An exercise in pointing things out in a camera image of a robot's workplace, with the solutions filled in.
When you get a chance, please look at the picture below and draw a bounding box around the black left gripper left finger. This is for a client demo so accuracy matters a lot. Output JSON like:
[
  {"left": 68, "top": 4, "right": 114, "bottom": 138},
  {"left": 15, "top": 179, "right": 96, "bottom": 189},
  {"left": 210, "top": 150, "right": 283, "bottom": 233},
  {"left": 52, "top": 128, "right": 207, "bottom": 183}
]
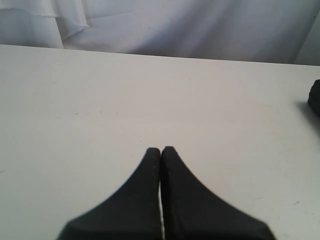
[{"left": 58, "top": 148, "right": 161, "bottom": 240}]

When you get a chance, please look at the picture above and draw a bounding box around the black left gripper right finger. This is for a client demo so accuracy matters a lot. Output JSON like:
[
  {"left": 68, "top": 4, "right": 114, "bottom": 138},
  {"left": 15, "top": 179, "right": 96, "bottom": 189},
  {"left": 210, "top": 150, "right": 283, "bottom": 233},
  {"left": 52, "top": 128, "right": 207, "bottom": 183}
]
[{"left": 160, "top": 146, "right": 275, "bottom": 240}]

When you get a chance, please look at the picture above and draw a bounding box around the black plastic tool case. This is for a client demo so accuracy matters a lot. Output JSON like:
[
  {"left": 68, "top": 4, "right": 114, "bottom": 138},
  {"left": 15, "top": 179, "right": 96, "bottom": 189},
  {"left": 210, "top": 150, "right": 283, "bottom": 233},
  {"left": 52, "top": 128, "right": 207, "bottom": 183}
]
[{"left": 307, "top": 79, "right": 320, "bottom": 117}]

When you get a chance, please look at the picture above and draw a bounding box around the white backdrop curtain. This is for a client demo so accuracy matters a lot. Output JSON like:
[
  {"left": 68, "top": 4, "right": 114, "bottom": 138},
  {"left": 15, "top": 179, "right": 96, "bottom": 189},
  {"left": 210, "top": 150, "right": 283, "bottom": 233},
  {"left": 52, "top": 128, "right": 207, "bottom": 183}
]
[{"left": 0, "top": 0, "right": 320, "bottom": 66}]

